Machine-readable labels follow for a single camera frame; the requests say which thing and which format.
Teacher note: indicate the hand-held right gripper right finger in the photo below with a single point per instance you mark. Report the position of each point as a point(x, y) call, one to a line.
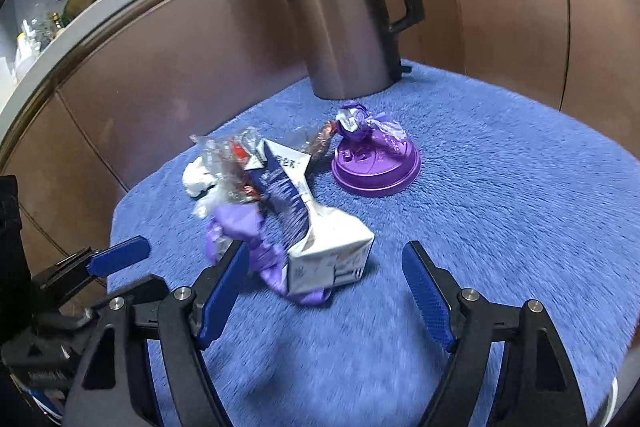
point(425, 297)

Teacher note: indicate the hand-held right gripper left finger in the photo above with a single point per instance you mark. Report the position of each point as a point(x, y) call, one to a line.
point(222, 297)

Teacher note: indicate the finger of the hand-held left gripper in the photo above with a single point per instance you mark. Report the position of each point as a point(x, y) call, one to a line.
point(120, 253)
point(150, 287)

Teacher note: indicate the purple rubber glove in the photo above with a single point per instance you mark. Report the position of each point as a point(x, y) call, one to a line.
point(235, 219)

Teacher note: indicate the white tissue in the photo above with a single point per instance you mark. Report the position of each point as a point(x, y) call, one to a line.
point(197, 177)

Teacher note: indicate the crushed white and blue carton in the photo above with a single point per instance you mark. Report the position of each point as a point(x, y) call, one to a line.
point(325, 247)

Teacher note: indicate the purple plastic cup lid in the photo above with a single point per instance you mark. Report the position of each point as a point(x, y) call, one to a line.
point(375, 172)

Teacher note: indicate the clear plastic wrapper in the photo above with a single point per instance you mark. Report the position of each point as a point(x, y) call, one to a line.
point(225, 157)

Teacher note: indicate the brown candy wrapper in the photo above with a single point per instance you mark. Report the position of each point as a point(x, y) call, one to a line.
point(322, 138)

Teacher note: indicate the purple foil candy wrapper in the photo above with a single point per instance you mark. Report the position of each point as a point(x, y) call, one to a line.
point(352, 122)

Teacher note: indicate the blue fluffy towel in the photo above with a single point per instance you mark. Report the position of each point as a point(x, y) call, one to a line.
point(500, 187)

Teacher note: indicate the white oil bottle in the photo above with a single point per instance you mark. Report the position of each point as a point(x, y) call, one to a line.
point(25, 52)

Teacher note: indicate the grey and black electric kettle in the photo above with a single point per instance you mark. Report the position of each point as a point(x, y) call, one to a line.
point(345, 42)

